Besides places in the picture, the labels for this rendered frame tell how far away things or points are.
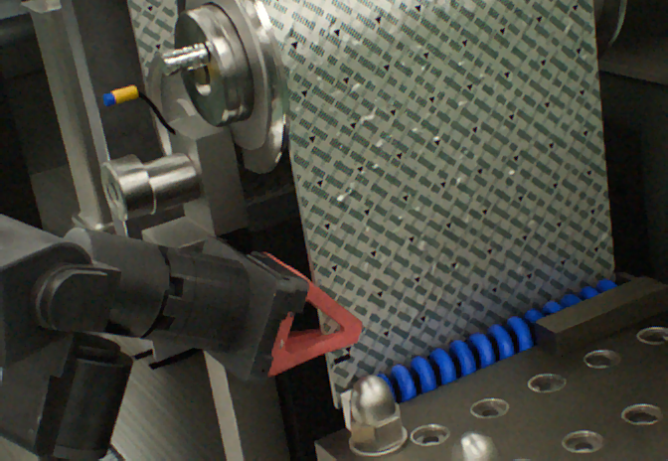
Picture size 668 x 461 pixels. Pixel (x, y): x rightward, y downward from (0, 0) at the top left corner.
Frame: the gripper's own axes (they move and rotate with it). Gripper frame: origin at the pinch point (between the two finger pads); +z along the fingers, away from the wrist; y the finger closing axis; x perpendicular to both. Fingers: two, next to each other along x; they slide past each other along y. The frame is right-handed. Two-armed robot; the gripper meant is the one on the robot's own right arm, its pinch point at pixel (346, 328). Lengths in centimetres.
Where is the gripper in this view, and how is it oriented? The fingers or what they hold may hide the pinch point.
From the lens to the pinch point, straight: 87.9
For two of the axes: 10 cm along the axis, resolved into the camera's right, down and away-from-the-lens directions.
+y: 4.9, 2.6, -8.3
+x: 3.1, -9.5, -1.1
